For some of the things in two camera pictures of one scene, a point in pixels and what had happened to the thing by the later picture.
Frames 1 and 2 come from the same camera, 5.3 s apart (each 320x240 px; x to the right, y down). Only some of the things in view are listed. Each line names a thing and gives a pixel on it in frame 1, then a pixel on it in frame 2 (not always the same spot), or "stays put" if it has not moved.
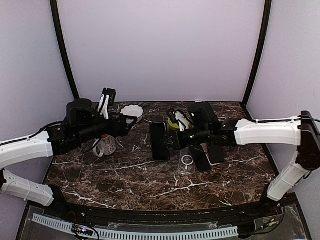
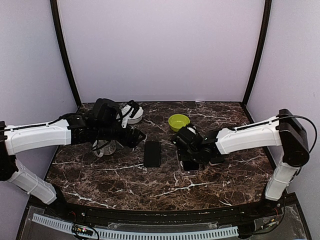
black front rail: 97,214 stays put
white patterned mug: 107,146 stays put
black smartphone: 160,152 → 152,153
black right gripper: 176,145 → 182,155
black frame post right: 268,5 stays put
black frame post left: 59,35 stays put
